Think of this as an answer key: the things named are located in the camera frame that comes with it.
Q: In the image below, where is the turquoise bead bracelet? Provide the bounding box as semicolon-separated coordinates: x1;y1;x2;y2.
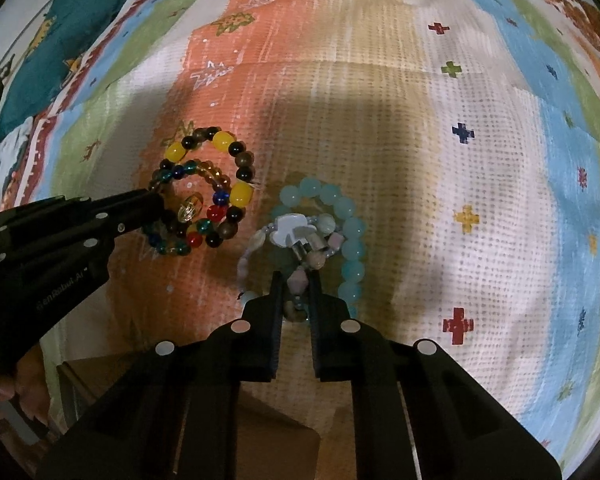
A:
272;176;368;318

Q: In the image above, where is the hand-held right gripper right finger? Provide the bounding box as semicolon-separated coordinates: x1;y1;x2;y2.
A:
307;271;563;480

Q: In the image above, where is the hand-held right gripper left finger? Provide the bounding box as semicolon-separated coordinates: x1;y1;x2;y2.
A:
35;271;286;480

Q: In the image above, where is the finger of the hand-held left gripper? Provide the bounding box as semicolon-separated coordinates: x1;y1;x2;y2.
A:
0;189;167;246
0;222;151;271

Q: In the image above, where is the striped printed blanket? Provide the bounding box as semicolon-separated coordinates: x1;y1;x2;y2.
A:
0;0;600;480

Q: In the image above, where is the person's left hand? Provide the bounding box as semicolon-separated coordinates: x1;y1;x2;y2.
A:
0;345;48;428

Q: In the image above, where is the yellow and dark bead bracelet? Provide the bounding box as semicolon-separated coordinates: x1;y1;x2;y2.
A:
160;127;257;241

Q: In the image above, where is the pastel bracelet white clover charm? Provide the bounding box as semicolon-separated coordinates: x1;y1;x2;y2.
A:
237;212;346;322

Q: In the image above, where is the teal cloth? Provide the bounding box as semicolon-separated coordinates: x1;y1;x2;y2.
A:
0;0;146;146

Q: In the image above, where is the multicolour bead bracelet gold charm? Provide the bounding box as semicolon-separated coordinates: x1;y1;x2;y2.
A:
147;160;233;257

